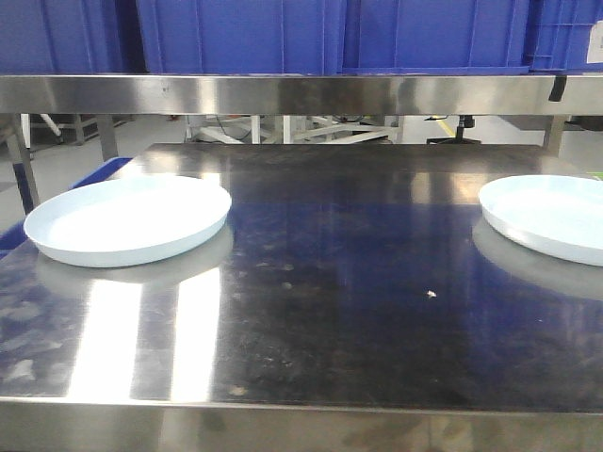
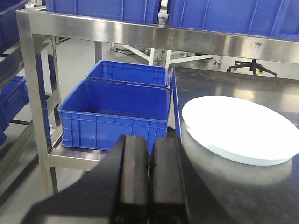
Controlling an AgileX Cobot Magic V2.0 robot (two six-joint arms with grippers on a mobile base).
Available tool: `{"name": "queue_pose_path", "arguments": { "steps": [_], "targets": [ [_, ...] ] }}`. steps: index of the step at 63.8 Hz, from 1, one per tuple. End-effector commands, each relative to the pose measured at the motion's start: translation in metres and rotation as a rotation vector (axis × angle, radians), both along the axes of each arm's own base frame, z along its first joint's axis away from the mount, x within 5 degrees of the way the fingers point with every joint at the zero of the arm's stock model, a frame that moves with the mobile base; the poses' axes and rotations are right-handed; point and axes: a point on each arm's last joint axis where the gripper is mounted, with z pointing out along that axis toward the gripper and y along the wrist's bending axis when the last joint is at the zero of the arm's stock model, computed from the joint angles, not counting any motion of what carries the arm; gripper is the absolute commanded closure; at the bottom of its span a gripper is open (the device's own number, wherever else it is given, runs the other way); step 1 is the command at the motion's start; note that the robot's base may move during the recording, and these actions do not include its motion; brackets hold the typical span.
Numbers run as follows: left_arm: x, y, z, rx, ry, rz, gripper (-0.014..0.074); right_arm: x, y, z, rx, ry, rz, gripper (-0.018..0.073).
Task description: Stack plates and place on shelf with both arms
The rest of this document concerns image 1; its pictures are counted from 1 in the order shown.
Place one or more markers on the light blue plate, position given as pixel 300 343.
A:
pixel 556 215
pixel 128 222

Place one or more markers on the right steel shelf leg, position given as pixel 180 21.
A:
pixel 552 141

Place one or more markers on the steel shelf leg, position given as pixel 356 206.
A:
pixel 12 134
pixel 552 141

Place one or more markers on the left steel shelf leg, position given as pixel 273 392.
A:
pixel 12 134

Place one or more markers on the black background stand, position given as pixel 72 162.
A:
pixel 454 137

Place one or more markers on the right centre blue plastic bin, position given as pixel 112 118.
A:
pixel 435 37

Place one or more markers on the blue plastic bin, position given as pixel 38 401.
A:
pixel 435 37
pixel 70 37
pixel 243 37

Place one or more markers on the middle blue plastic bin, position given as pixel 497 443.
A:
pixel 243 37

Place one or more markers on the black tape strip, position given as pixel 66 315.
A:
pixel 558 88

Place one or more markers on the blue bin beside table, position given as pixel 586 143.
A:
pixel 14 236

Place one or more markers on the far right blue crate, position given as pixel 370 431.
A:
pixel 564 37

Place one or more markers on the left blue plastic bin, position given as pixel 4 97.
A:
pixel 70 37

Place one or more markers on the white background frame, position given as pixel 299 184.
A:
pixel 287 129

